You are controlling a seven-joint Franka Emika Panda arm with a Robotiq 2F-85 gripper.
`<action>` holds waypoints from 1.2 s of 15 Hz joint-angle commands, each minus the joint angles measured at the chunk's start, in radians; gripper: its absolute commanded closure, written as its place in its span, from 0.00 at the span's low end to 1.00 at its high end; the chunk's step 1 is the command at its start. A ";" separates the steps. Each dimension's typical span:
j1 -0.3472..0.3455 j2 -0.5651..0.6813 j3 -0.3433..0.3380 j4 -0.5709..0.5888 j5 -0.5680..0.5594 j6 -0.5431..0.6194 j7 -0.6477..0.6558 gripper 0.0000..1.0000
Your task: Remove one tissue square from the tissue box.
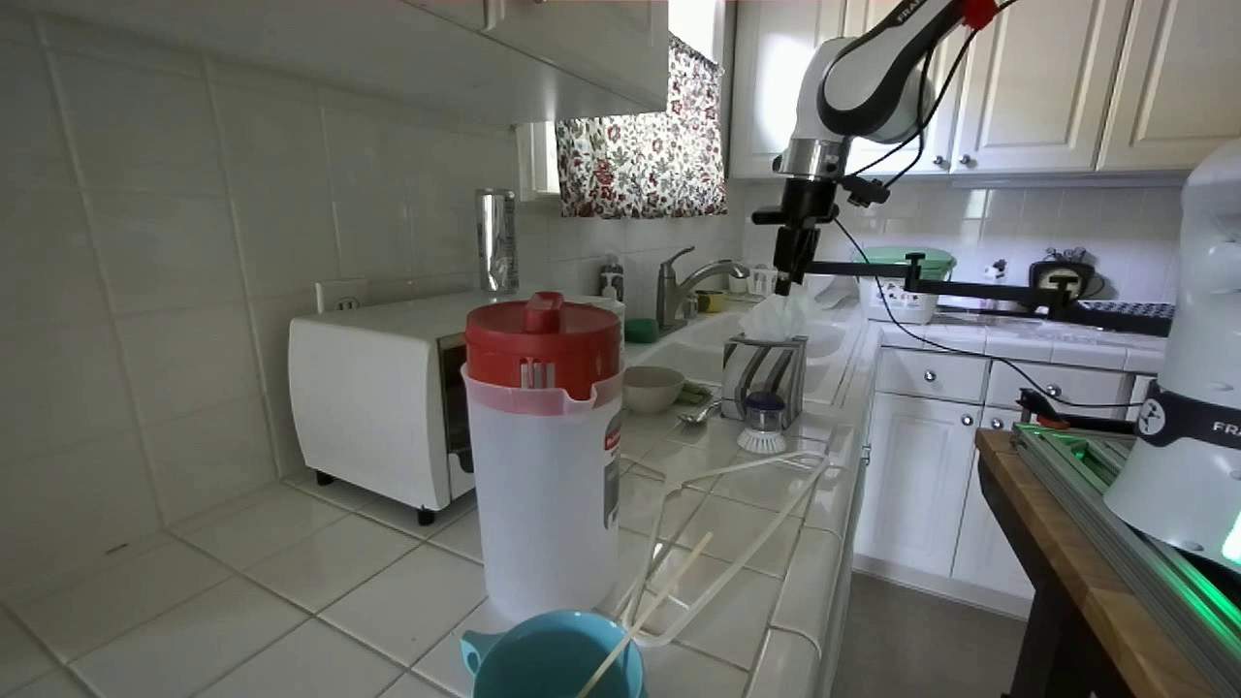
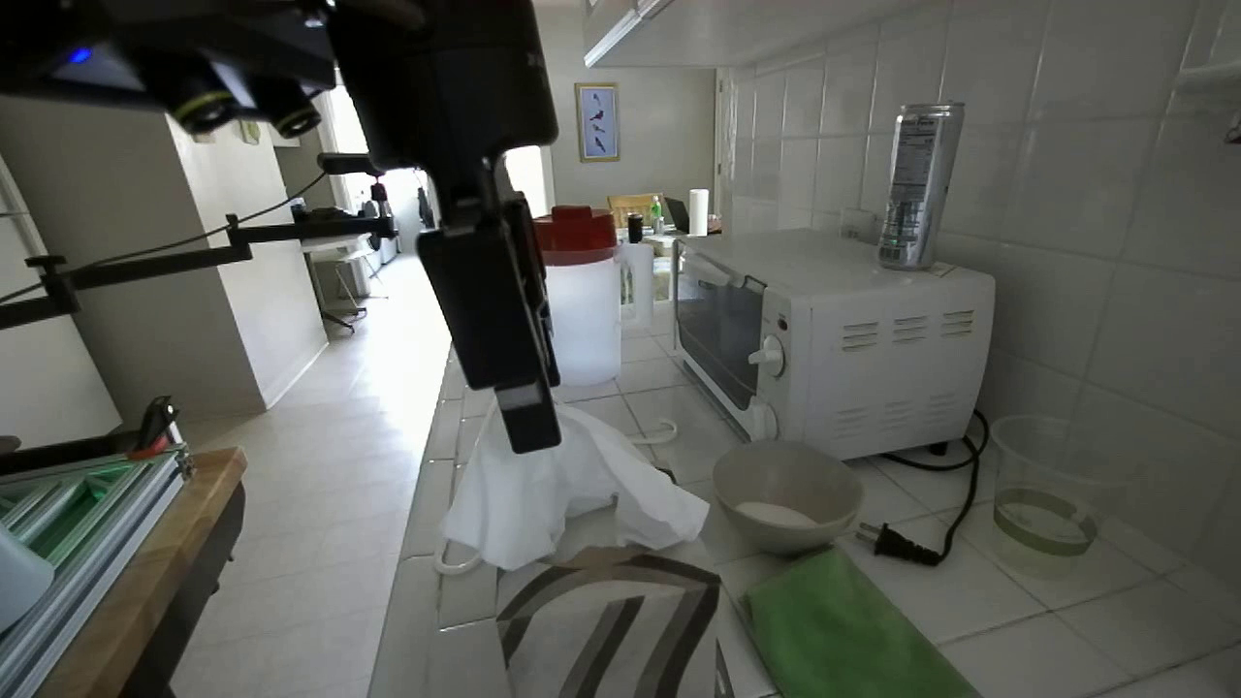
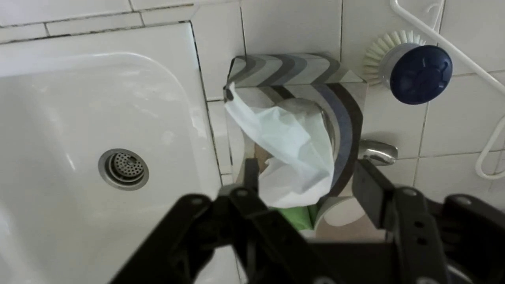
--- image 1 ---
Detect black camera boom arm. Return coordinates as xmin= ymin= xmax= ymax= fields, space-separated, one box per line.
xmin=801 ymin=247 xmax=1181 ymax=343

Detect clear pitcher with red lid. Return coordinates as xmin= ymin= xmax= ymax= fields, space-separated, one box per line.
xmin=461 ymin=289 xmax=628 ymax=629

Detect floral curtain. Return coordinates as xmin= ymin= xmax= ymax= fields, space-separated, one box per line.
xmin=554 ymin=43 xmax=730 ymax=221

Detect grey bowl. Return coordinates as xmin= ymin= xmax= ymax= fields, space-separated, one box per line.
xmin=622 ymin=360 xmax=687 ymax=419

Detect wooden table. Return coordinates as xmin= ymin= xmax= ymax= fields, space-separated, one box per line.
xmin=974 ymin=424 xmax=1241 ymax=698

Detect green-edged metal frame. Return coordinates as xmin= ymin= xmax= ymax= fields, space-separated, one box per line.
xmin=1014 ymin=419 xmax=1241 ymax=665

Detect shiny metal canister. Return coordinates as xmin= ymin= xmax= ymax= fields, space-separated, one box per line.
xmin=472 ymin=185 xmax=524 ymax=299

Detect chrome sink faucet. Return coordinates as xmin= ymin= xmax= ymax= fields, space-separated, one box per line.
xmin=651 ymin=245 xmax=752 ymax=333

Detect white overhead cabinet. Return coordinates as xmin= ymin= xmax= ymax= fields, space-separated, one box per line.
xmin=0 ymin=0 xmax=677 ymax=127

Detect white toaster oven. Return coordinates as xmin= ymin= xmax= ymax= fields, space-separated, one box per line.
xmin=285 ymin=290 xmax=519 ymax=527

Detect white cabinets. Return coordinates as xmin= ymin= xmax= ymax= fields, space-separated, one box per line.
xmin=730 ymin=0 xmax=1241 ymax=185
xmin=851 ymin=343 xmax=1167 ymax=614

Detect soap dispenser bottle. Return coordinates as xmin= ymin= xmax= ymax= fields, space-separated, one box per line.
xmin=595 ymin=255 xmax=628 ymax=311

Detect white upper cabinets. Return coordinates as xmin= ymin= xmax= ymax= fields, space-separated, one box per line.
xmin=730 ymin=0 xmax=1241 ymax=185

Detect black stove top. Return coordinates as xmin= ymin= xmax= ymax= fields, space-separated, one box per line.
xmin=1071 ymin=299 xmax=1181 ymax=343

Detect green-lidded container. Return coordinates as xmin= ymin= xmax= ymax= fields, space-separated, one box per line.
xmin=862 ymin=245 xmax=962 ymax=327

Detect teal cup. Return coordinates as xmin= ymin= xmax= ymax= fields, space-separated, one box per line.
xmin=458 ymin=609 xmax=651 ymax=698

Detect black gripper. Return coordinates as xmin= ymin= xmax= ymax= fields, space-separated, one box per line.
xmin=774 ymin=174 xmax=847 ymax=299

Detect white lower cabinets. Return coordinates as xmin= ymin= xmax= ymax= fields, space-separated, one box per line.
xmin=851 ymin=343 xmax=1167 ymax=614

